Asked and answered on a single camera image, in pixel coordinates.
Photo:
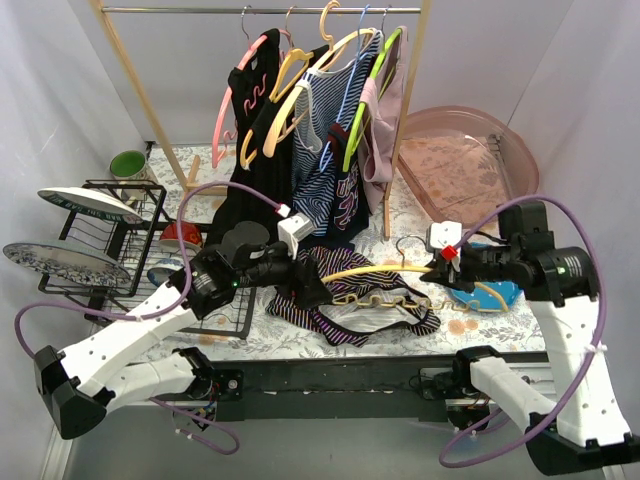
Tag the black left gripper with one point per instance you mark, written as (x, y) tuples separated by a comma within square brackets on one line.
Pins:
[(301, 272)]

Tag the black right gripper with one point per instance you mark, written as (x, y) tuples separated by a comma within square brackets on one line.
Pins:
[(455, 265)]

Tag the yellow wavy plastic hanger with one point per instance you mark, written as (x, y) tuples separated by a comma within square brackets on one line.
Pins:
[(421, 300)]

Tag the black white striped tank top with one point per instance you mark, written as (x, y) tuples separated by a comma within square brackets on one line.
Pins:
[(355, 314)]

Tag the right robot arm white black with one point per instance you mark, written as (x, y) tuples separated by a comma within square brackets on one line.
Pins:
[(536, 243)]

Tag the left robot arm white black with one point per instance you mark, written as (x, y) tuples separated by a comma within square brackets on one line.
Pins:
[(84, 382)]

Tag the pink wavy plastic hanger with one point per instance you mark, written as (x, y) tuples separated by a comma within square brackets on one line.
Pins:
[(219, 142)]

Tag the blue white striped tank top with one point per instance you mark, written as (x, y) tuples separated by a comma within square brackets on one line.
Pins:
[(313, 190)]

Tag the peach plastic hanger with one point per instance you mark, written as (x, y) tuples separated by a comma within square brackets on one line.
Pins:
[(284, 122)]

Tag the green plastic hanger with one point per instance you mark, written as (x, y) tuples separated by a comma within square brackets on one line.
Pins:
[(384, 72)]

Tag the blue dotted plate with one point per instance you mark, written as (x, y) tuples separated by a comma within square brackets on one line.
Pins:
[(488, 297)]

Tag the navy jersey with letters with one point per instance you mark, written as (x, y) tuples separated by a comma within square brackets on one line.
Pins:
[(349, 213)]

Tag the pink translucent plastic basin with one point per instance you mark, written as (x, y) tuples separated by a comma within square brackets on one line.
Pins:
[(460, 163)]

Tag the blue white porcelain bowl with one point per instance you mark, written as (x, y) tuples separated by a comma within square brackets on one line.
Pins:
[(159, 275)]

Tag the floral tablecloth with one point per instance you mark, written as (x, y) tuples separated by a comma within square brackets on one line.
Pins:
[(270, 337)]

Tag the pink mauve garment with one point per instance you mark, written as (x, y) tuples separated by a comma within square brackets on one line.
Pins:
[(376, 149)]

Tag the wooden clothes rack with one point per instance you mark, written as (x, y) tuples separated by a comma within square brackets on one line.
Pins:
[(188, 181)]

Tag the green mug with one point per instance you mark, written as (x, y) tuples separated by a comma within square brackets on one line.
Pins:
[(131, 167)]

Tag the white plate with lettering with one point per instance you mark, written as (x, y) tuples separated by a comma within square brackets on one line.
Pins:
[(91, 203)]

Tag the blue floral patterned plate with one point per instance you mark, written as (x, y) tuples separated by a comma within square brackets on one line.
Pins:
[(68, 261)]

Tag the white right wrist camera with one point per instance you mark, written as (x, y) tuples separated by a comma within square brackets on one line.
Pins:
[(441, 239)]

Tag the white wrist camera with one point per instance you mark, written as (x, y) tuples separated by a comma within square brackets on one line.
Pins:
[(293, 230), (441, 239)]

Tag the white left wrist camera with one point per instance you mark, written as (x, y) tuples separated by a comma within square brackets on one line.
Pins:
[(293, 230)]

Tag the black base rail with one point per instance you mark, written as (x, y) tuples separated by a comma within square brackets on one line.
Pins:
[(353, 388)]

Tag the blue wire hanger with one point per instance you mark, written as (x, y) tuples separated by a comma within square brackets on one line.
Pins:
[(326, 157)]

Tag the black wire dish rack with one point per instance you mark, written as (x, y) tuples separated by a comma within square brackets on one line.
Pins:
[(135, 247)]

